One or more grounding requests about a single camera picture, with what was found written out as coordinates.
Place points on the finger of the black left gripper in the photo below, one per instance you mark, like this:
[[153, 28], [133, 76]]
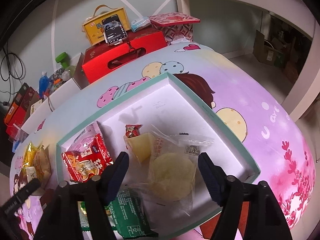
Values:
[[23, 194]]

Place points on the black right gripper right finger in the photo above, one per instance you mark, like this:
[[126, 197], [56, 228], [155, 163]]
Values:
[[265, 219]]

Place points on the green small cake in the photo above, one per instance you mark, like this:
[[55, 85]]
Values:
[[84, 220]]

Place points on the white rice cracker packet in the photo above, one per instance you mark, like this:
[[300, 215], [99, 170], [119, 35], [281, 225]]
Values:
[[31, 173]]

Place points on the orange egg cake packet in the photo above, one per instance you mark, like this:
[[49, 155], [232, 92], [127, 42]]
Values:
[[42, 166]]

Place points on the green snack packet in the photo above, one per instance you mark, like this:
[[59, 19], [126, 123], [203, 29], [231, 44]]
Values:
[[129, 218]]

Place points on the red waffle biscuit packet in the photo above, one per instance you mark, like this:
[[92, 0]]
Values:
[[90, 162]]

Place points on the pink snack packet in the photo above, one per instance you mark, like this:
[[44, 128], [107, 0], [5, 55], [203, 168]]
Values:
[[85, 138]]

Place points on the clear white bun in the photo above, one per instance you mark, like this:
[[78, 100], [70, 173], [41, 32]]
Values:
[[172, 167]]

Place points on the yellow jelly cup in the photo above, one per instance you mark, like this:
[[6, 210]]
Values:
[[140, 146]]

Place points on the small red candy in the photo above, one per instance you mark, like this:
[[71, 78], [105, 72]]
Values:
[[132, 130]]

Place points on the yellow soft bread packet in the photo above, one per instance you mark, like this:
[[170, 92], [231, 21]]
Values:
[[29, 155]]

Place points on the blue tissue pack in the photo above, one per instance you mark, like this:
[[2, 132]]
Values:
[[15, 145]]

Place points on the clear acrylic box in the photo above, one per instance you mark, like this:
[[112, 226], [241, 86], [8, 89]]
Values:
[[17, 134]]

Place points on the red box on left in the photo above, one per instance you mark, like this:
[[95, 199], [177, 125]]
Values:
[[23, 111]]

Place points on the white card box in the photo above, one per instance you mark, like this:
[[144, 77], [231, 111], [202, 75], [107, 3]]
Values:
[[35, 106]]

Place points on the cartoon couple printed tablecloth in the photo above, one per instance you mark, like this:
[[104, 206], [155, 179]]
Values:
[[250, 111]]

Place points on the orange flat box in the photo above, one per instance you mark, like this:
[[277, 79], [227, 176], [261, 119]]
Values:
[[16, 103]]

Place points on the blue bead bottle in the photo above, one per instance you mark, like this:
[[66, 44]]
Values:
[[43, 84]]

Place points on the colourful toy pile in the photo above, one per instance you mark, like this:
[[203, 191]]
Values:
[[55, 82]]

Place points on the white cardboard box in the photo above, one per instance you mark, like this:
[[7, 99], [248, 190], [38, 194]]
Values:
[[57, 98]]

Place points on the white tray with teal rim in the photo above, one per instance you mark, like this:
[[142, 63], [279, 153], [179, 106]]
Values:
[[167, 105]]

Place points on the clear round bottle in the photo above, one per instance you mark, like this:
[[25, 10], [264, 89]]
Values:
[[68, 73]]

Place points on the green dumbbell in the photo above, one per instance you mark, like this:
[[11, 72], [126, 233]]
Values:
[[63, 59]]

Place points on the large red gift box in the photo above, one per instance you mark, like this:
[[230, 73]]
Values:
[[101, 59]]

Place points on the brown cardboard box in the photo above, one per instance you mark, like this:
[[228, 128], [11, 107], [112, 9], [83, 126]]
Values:
[[272, 53]]

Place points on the black smartphone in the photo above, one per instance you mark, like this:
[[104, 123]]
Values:
[[114, 31]]

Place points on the yellow gift box with handle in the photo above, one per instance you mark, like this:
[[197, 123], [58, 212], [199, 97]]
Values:
[[93, 27]]

